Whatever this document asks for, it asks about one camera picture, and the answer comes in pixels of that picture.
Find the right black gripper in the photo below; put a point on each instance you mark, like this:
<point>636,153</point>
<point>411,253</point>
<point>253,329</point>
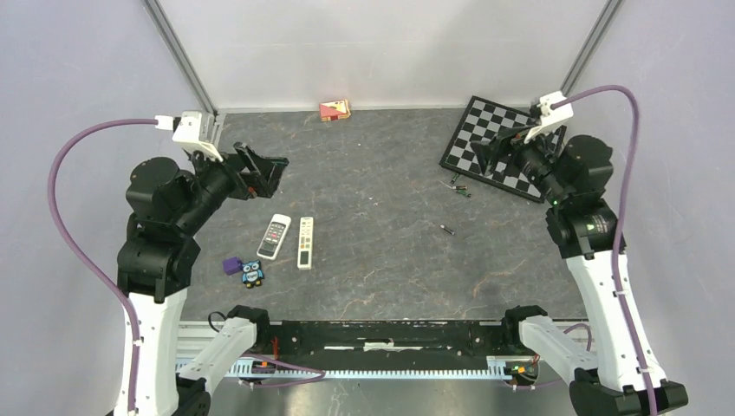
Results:
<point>518,146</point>

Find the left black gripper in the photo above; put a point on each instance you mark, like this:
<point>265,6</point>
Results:
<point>250,184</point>

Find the slim white remote control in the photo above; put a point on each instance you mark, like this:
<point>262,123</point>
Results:
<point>305,243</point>

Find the black battery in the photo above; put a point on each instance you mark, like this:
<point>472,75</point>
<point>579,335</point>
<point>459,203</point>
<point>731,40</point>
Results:
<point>447,229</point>

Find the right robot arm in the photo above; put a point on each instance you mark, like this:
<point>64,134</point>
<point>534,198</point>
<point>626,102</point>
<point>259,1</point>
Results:
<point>622,376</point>

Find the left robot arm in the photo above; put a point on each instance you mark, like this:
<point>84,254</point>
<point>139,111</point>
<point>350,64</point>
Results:
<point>170,205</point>

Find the white remote red buttons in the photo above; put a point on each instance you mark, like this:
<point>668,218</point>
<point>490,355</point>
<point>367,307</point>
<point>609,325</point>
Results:
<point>273,238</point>

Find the black white chessboard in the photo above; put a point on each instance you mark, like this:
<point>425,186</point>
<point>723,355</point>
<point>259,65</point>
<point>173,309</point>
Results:
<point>478,127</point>

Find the purple block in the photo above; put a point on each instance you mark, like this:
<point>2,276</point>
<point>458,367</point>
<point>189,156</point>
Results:
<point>232,266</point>

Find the red yellow small box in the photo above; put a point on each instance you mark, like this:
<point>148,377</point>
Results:
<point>334,110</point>

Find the blue owl toy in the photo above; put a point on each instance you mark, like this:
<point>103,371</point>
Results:
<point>253,275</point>

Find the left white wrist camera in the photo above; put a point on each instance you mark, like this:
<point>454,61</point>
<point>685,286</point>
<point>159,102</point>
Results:
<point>193,131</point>

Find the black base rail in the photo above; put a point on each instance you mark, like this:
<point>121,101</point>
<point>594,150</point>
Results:
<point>388,345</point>

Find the white cable duct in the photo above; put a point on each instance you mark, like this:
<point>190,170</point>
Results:
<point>246,368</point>

